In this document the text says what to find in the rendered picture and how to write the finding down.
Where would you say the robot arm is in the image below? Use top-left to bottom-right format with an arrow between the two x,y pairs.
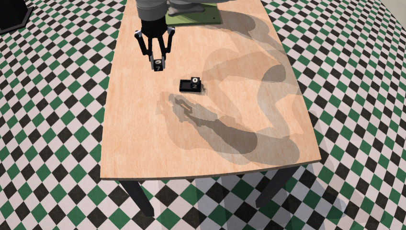
136,0 -> 231,21

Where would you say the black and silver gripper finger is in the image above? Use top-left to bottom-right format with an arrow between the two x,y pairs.
156,26 -> 175,69
135,30 -> 154,70

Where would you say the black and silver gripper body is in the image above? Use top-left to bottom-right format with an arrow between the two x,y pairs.
141,16 -> 168,39

